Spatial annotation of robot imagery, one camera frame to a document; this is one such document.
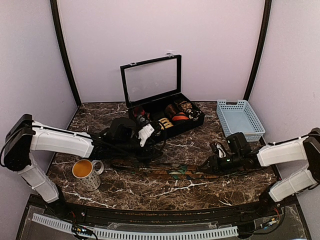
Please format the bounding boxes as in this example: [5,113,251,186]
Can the orange black rolled tie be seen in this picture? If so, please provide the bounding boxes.
[172,112,189,122]

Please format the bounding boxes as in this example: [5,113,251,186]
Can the white perforated cable duct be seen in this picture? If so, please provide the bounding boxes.
[31,212,239,240]

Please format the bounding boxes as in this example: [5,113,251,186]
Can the tan patterned rolled tie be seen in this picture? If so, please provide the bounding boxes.
[177,100,193,113]

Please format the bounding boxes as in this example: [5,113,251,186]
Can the red dark rolled tie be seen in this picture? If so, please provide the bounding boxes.
[133,105,146,119]

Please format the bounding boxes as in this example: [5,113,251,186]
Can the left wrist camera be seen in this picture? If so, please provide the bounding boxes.
[138,123,155,147]

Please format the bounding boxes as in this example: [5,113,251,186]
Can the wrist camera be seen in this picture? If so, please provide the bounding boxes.
[138,123,155,147]
[210,142,227,158]

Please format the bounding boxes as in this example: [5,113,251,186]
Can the blue plastic basket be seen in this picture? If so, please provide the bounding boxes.
[216,99,266,142]

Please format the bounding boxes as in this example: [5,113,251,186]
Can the cream striped rolled tie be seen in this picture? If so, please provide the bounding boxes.
[158,117,174,131]

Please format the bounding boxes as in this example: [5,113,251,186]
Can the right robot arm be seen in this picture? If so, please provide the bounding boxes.
[208,127,320,206]

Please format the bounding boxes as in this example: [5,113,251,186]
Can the black front rail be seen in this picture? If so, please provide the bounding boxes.
[27,193,286,229]

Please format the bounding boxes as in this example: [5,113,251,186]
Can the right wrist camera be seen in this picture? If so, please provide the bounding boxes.
[210,142,227,158]

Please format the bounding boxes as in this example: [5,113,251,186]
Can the brown rolled tie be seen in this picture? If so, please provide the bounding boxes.
[164,104,179,119]

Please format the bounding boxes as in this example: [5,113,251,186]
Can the camouflage patterned necktie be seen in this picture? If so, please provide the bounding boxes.
[110,159,250,181]

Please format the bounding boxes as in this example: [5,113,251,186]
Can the black tie storage box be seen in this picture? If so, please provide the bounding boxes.
[120,54,205,143]

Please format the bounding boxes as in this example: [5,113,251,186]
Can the patterned mug with orange liquid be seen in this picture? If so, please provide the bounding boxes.
[72,159,105,192]

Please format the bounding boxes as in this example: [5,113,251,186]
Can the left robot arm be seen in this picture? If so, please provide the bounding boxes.
[0,114,163,204]

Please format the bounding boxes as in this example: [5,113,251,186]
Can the black white rolled tie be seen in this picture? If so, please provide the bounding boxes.
[186,108,201,122]

